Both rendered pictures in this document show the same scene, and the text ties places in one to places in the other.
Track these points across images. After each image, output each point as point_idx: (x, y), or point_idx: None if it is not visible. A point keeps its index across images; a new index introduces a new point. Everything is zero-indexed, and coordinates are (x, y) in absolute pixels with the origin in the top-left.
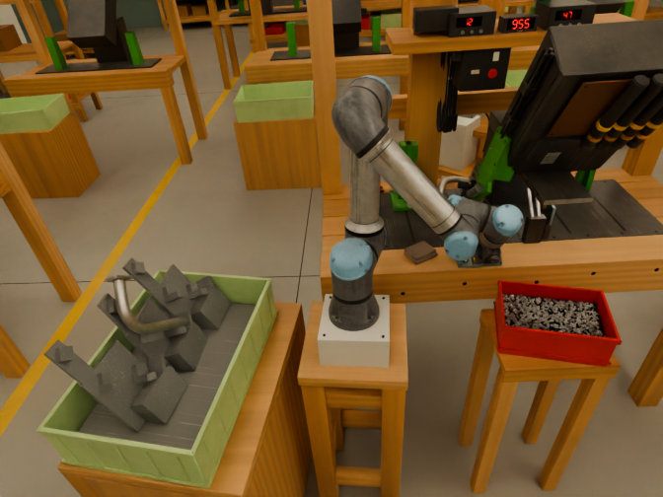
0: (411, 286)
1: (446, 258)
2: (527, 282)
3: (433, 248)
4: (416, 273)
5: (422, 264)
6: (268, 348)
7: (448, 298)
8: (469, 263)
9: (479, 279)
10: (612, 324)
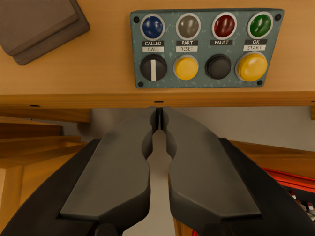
0: (41, 103)
1: (113, 43)
2: (297, 100)
3: (68, 5)
4: (23, 96)
5: (41, 64)
6: None
7: (132, 107)
8: (165, 82)
9: (193, 99)
10: None
